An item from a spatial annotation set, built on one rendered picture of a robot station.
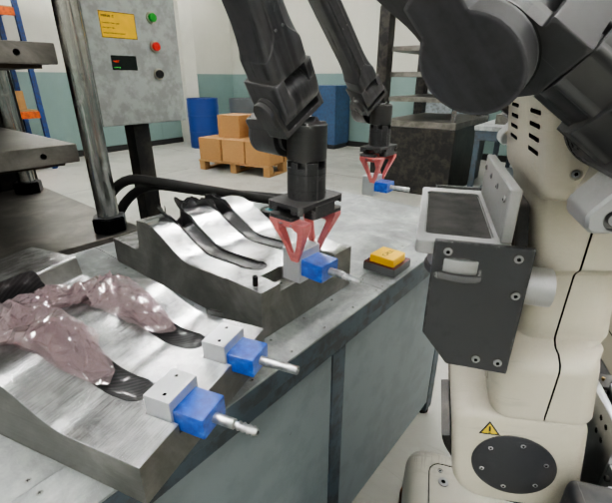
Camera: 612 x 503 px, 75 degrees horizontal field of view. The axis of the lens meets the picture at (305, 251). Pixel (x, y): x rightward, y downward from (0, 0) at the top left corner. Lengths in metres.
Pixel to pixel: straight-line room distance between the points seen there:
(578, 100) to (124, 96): 1.29
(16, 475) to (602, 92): 0.65
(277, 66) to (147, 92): 1.02
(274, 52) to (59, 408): 0.47
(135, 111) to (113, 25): 0.24
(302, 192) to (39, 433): 0.43
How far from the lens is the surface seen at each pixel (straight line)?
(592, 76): 0.33
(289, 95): 0.51
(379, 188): 1.14
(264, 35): 0.48
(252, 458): 0.80
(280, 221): 0.58
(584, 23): 0.32
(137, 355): 0.61
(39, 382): 0.58
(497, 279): 0.48
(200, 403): 0.50
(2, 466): 0.62
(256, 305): 0.67
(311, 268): 0.61
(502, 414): 0.62
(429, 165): 4.65
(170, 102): 1.53
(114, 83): 1.43
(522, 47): 0.30
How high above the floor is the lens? 1.21
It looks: 23 degrees down
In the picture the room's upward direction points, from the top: straight up
